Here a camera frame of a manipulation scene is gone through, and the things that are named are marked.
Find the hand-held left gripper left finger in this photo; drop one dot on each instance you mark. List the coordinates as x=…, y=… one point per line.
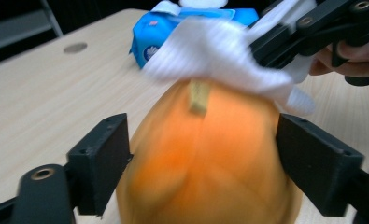
x=101, y=161

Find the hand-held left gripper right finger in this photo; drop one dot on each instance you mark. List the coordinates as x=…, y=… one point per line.
x=316, y=165

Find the white wet wipe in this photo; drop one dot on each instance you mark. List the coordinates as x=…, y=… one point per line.
x=216, y=49

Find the orange plush toy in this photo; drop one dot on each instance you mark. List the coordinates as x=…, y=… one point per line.
x=204, y=174

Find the blue wet wipes pack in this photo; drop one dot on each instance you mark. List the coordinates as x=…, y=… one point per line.
x=151, y=34

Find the white oval plastic lid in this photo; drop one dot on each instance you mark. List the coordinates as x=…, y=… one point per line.
x=204, y=3

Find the white metal desk frame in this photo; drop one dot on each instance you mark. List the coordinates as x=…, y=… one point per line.
x=11, y=34

